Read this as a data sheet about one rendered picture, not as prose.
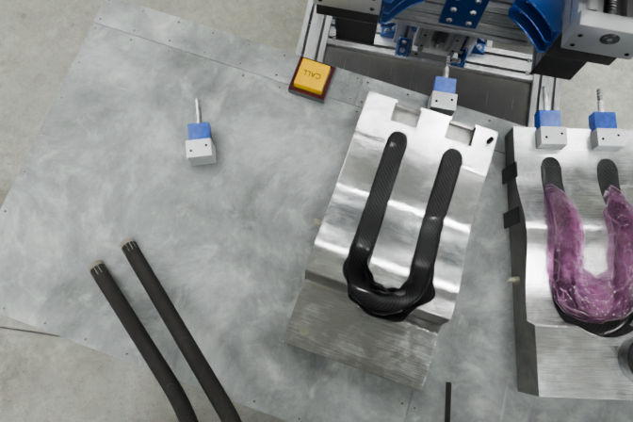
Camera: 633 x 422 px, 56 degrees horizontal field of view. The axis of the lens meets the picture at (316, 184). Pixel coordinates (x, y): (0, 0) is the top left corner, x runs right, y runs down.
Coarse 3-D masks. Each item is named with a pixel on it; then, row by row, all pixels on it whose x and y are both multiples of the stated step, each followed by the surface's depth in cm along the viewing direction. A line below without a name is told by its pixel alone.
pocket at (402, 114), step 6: (396, 108) 117; (402, 108) 116; (408, 108) 116; (414, 108) 116; (396, 114) 117; (402, 114) 117; (408, 114) 117; (414, 114) 117; (420, 114) 115; (390, 120) 116; (396, 120) 116; (402, 120) 116; (408, 120) 116; (414, 120) 116; (414, 126) 116
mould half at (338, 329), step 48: (384, 96) 115; (384, 144) 113; (432, 144) 112; (480, 144) 112; (336, 192) 110; (480, 192) 110; (336, 240) 103; (384, 240) 105; (336, 288) 107; (288, 336) 106; (336, 336) 106; (384, 336) 106; (432, 336) 106
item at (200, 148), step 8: (200, 104) 121; (200, 112) 120; (200, 120) 120; (192, 128) 118; (200, 128) 118; (208, 128) 118; (192, 136) 118; (200, 136) 118; (208, 136) 118; (192, 144) 116; (200, 144) 116; (208, 144) 116; (192, 152) 116; (200, 152) 116; (208, 152) 116; (192, 160) 117; (200, 160) 118; (208, 160) 119; (216, 160) 121
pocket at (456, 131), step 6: (450, 120) 114; (450, 126) 116; (456, 126) 116; (462, 126) 115; (468, 126) 115; (474, 126) 114; (450, 132) 116; (456, 132) 116; (462, 132) 116; (468, 132) 116; (474, 132) 114; (450, 138) 115; (456, 138) 115; (462, 138) 115; (468, 138) 115; (468, 144) 115
